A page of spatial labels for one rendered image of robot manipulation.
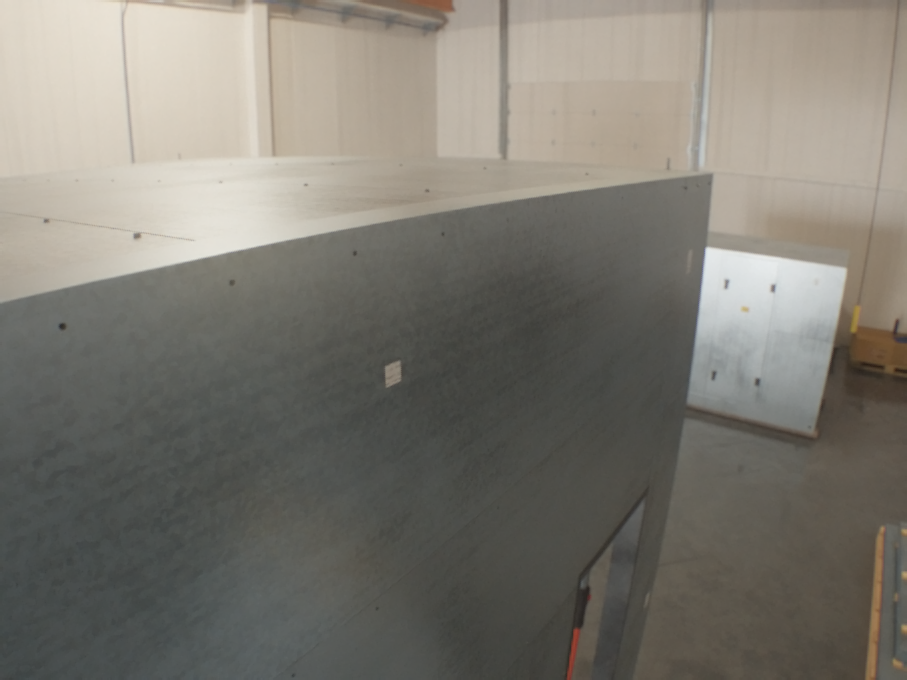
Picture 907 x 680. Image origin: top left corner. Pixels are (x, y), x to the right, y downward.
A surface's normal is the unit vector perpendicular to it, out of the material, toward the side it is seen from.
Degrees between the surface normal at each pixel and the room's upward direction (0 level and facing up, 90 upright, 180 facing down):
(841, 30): 90
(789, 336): 90
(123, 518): 90
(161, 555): 90
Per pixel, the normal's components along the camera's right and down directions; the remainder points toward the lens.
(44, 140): 0.80, 0.19
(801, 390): -0.59, 0.26
